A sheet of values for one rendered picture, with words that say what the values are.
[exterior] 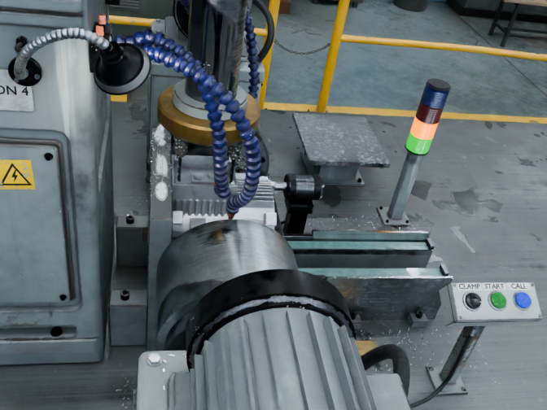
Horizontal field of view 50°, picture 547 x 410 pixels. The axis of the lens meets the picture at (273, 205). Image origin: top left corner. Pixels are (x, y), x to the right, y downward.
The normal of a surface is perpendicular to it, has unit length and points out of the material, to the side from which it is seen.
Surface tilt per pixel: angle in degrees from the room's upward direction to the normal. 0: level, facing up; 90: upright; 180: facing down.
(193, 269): 35
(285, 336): 5
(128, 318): 90
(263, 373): 22
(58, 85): 90
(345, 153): 0
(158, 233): 90
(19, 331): 4
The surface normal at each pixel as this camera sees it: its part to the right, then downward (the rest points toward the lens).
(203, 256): -0.33, -0.70
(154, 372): 0.14, -0.79
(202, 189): 0.15, 0.62
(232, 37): 0.57, 0.56
